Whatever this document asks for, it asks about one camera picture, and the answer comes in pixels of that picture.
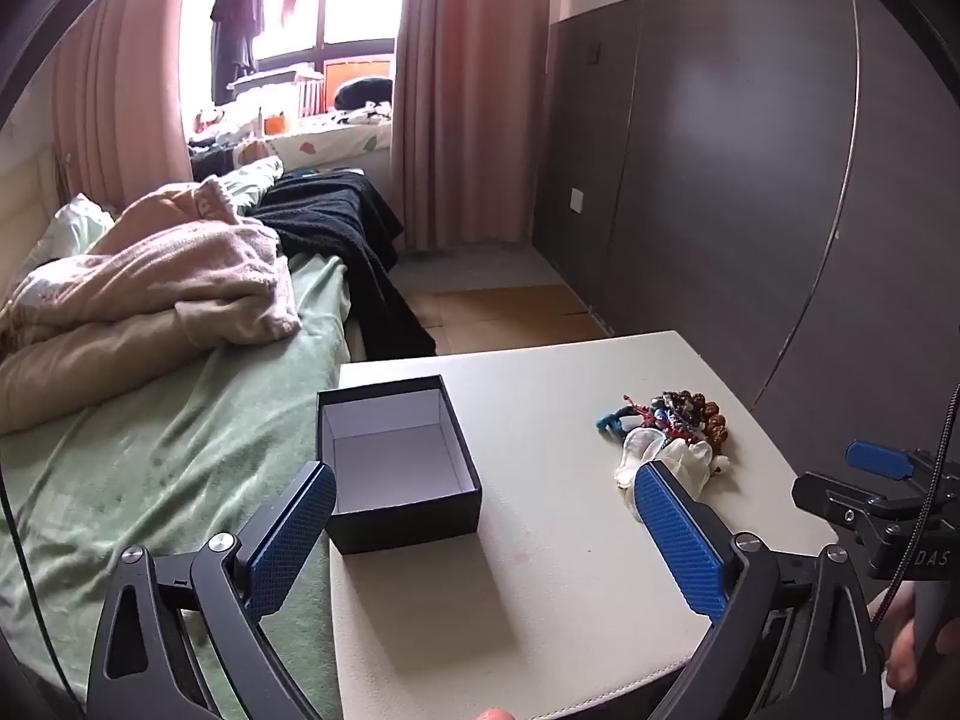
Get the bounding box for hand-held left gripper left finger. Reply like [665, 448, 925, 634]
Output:
[86, 460, 338, 720]

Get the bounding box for leaf print cushion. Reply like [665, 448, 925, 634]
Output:
[262, 118, 395, 167]

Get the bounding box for pink curtain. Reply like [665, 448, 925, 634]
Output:
[45, 0, 197, 203]
[390, 0, 580, 253]

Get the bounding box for orange box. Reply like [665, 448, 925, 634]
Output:
[322, 55, 395, 102]

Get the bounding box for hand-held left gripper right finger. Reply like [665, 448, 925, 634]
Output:
[634, 460, 886, 720]

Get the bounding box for blue cord bracelet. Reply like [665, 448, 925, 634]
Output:
[596, 403, 653, 440]

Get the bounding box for thin black cable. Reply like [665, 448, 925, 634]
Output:
[0, 478, 77, 700]

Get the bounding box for person's right hand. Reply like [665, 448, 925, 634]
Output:
[868, 581, 931, 698]

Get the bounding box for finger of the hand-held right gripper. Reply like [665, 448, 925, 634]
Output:
[844, 439, 914, 482]

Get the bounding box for brown seed bead bracelet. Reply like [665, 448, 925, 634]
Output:
[694, 392, 734, 475]

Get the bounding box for flattened cardboard sheet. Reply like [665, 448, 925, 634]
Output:
[409, 281, 625, 355]

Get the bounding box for dark multicolour beaded bracelet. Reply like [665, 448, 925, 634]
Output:
[643, 390, 707, 437]

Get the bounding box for white pillow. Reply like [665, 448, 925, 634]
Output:
[31, 193, 115, 265]

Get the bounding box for cream headboard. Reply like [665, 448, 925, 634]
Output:
[0, 148, 62, 293]

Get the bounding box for black gift box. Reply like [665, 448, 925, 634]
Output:
[315, 373, 482, 556]

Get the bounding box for pink fleece blanket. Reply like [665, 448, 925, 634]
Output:
[0, 178, 305, 434]

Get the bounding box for black blanket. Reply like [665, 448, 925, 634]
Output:
[255, 169, 440, 361]

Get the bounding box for green bed sheet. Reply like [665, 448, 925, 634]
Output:
[0, 157, 355, 720]

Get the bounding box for black bag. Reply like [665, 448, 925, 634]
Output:
[333, 76, 395, 111]

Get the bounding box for hanging dark clothes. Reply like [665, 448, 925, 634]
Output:
[208, 0, 269, 104]

